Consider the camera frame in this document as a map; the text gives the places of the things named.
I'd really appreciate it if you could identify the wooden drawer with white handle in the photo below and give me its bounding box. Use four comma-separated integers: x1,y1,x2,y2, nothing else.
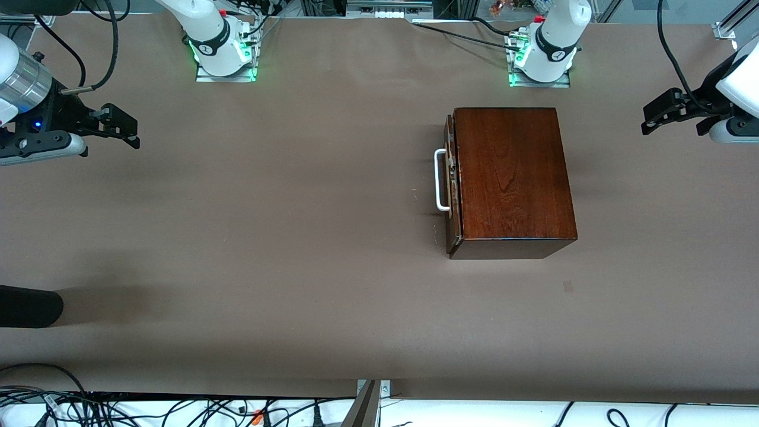
435,114,464,256

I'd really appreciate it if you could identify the dark wooden drawer cabinet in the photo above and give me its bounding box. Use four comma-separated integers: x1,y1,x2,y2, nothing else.
449,107,578,260

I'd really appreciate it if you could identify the black cylindrical object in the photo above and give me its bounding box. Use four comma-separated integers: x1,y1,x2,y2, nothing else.
0,285,64,329

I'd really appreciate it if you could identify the white power strip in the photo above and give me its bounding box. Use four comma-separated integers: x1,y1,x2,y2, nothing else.
346,0,435,20

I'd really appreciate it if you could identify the white lower shelf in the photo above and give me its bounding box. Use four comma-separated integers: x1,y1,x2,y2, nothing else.
0,396,759,427

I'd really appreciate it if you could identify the dark angled metal bar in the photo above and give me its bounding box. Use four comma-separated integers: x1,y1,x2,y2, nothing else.
341,380,381,427

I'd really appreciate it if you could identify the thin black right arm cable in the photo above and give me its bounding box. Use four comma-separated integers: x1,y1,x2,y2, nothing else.
33,15,87,88

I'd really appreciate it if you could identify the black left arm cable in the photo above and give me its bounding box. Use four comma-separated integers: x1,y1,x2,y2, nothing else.
657,0,721,116

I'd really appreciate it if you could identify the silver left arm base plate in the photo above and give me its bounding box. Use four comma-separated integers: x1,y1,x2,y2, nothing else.
508,33,572,89

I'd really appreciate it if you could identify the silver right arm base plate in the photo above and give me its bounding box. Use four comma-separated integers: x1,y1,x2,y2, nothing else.
196,56,259,83

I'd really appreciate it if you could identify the short black table cable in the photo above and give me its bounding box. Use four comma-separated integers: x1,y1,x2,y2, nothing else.
471,17,522,37

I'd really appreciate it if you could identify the long black table cable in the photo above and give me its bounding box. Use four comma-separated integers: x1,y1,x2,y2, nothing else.
412,23,522,51

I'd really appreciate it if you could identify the black looped cable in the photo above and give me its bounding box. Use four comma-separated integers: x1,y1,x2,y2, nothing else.
0,363,90,397

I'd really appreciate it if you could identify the black cable bundle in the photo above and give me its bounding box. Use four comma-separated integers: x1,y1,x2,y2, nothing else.
0,388,356,427

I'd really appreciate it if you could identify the silver metal bracket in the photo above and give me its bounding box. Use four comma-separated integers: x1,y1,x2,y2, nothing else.
356,380,392,410

